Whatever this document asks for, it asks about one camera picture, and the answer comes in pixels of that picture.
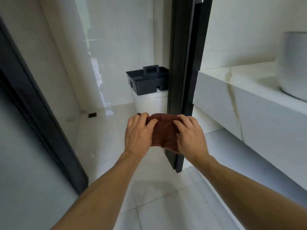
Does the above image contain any black door frame post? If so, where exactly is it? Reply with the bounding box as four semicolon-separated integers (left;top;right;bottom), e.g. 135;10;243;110
166;0;213;173

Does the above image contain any white round basin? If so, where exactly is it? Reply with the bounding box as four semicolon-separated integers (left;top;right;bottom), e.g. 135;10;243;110
275;31;307;102

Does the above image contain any person's left hand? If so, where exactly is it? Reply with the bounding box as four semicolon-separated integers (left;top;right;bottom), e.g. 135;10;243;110
124;112;158;158

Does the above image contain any person's right forearm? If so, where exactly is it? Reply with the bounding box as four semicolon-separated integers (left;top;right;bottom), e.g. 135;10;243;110
191;154;307;230

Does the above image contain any white toilet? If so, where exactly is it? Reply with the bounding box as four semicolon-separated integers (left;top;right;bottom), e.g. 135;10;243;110
131;91;169;116

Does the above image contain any dark grey plastic caddy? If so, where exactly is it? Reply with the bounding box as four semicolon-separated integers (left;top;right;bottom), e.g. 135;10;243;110
126;65;170;96

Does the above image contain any white marble vanity counter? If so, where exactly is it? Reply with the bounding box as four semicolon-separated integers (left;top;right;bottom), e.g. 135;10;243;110
193;61;307;176

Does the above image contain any brown cleaning cloth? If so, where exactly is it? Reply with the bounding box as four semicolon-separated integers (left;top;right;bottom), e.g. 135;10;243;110
146;113;183;154

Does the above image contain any person's right hand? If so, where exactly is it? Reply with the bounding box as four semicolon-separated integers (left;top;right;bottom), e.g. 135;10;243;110
173;114;210;163

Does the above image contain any person's left forearm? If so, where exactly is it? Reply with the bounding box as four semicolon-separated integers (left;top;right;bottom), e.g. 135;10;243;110
51;151;145;230

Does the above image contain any black framed glass door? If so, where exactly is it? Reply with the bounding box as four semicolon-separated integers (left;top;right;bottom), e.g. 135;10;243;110
0;16;89;230

